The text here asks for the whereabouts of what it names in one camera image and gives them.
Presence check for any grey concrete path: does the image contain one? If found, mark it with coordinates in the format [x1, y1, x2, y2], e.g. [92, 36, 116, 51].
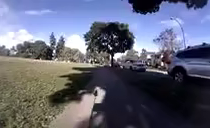
[47, 66, 167, 128]

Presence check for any row of trees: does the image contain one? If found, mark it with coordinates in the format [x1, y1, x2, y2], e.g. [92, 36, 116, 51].
[0, 31, 94, 64]

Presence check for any overhanging tree foliage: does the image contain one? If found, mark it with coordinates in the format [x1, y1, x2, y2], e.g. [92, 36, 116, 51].
[127, 0, 210, 15]

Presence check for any grey asphalt road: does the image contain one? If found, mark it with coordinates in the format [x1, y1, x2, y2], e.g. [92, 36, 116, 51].
[144, 67, 210, 88]

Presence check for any pale reddish tree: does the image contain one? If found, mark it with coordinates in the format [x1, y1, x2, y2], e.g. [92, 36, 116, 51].
[152, 28, 181, 56]

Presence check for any silver car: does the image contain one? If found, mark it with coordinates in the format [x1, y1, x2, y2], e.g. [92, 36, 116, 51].
[167, 43, 210, 83]

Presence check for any white car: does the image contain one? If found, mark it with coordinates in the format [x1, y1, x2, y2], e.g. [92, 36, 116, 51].
[122, 59, 147, 73]

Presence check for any grass strip beside road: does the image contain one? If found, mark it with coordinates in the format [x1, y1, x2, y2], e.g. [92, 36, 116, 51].
[116, 68, 210, 128]

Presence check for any street lamp pole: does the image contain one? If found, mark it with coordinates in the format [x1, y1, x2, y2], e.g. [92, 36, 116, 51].
[169, 15, 188, 50]

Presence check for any grass field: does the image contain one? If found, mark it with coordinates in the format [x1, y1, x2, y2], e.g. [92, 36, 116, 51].
[0, 55, 97, 128]

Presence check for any large broad tree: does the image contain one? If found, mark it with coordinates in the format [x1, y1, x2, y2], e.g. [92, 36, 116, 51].
[83, 21, 136, 68]

